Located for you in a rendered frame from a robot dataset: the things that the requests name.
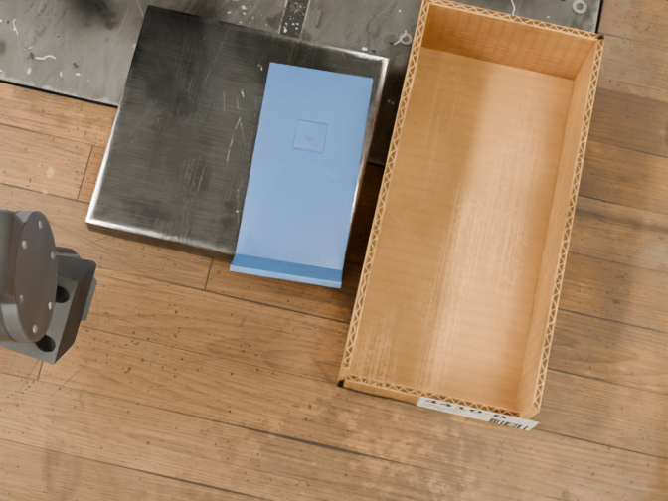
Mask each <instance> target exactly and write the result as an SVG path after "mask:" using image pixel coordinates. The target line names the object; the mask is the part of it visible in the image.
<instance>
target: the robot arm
mask: <svg viewBox="0 0 668 501"><path fill-rule="evenodd" d="M96 266H97V264H96V263H95V262H94V260H88V259H81V258H80V256H79V255H78V254H77V253H76V252H75V251H74V250H73V249H71V248H64V247H56V246H55V240H54V235H53V232H52V228H51V225H50V223H49V221H48V219H47V217H46V216H45V215H44V214H43V213H42V212H40V211H10V210H7V209H3V208H0V347H3V348H6V349H9V350H12V351H15V352H18V353H20V354H23V355H26V356H29V357H32V358H35V359H38V360H41V361H44V362H47V363H49V364H52V365H55V364H56V362H57V361H58V360H59V359H60V358H61V357H62V356H63V355H64V354H65V353H66V352H67V351H68V350H69V349H70V348H71V347H72V346H73V345H74V344H75V341H76V337H77V334H78V330H79V327H80V323H81V321H86V319H87V315H88V312H89V308H90V305H91V302H92V298H93V295H94V291H95V288H96V284H97V280H96V279H95V277H94V273H95V269H96Z"/></svg>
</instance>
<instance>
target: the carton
mask: <svg viewBox="0 0 668 501"><path fill-rule="evenodd" d="M604 39H605V35H601V34H596V33H592V32H587V31H582V30H578V29H573V28H569V27H564V26H560V25H555V24H551V23H546V22H542V21H537V20H533V19H528V18H524V17H519V16H515V15H510V14H506V13H501V12H496V11H492V10H487V9H483V8H478V7H474V6H469V5H465V4H460V3H456V2H451V1H447V0H422V4H421V8H420V12H419V16H418V20H417V27H416V32H415V36H414V40H413V44H412V49H411V53H410V58H409V62H408V67H407V71H406V76H405V80H404V85H403V89H402V94H401V98H400V103H399V107H398V112H397V116H396V121H395V125H394V130H393V134H392V139H391V143H390V148H389V152H388V157H387V161H386V166H385V170H384V175H383V179H382V184H381V188H380V193H379V197H378V202H377V206H376V211H375V215H374V220H373V224H372V228H371V232H370V237H369V241H368V246H367V250H366V255H365V259H364V264H363V268H362V273H361V277H360V282H359V286H358V291H357V295H356V300H355V304H354V308H353V313H352V317H351V322H350V326H349V331H348V335H347V340H346V344H345V349H344V353H343V358H342V362H341V367H340V371H339V376H338V380H337V385H336V386H337V387H340V388H344V389H349V390H353V391H358V392H362V393H367V394H371V395H375V396H380V397H384V398H389V399H393V400H397V401H402V402H406V403H411V404H415V405H416V406H420V407H424V408H429V409H433V410H438V411H442V412H447V413H451V414H455V415H460V416H464V417H469V418H476V419H481V420H485V421H490V422H494V423H498V424H503V425H507V426H512V427H516V428H520V429H524V430H528V431H530V430H531V429H532V428H533V427H535V426H536V425H537V424H538V423H539V422H537V421H532V420H529V418H531V417H532V416H534V415H535V414H536V413H538V412H539V411H540V405H541V400H542V394H543V389H544V384H545V378H546V372H547V367H548V361H549V355H550V350H551V344H552V338H553V332H554V327H555V321H556V315H557V310H558V304H559V298H560V293H561V287H562V281H563V276H564V270H565V264H566V259H567V253H568V247H569V241H570V236H571V230H572V224H573V219H574V213H575V207H576V202H577V196H578V190H579V185H580V179H581V173H582V169H583V163H584V157H585V147H586V141H587V135H588V130H589V124H590V118H591V113H592V107H593V101H594V96H595V90H596V84H597V79H598V73H599V67H600V61H601V56H602V50H603V44H604Z"/></svg>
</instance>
